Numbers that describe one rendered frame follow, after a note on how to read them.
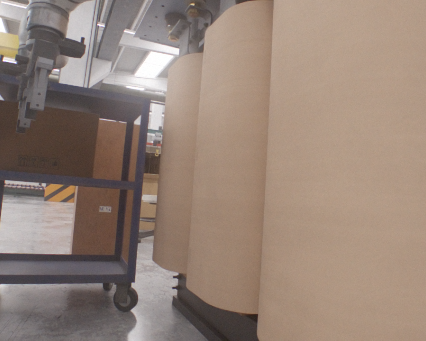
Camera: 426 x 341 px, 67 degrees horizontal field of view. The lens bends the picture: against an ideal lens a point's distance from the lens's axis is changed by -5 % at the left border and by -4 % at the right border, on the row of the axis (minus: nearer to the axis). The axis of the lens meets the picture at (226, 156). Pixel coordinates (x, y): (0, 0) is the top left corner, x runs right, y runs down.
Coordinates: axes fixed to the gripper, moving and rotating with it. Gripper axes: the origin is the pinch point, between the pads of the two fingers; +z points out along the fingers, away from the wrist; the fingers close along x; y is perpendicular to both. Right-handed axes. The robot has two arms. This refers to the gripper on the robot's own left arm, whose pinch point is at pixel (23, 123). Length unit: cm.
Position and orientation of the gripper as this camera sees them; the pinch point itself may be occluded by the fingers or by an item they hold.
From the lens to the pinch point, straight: 113.0
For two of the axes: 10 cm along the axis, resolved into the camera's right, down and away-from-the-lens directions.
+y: 8.0, 1.2, 5.9
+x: -6.0, 0.6, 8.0
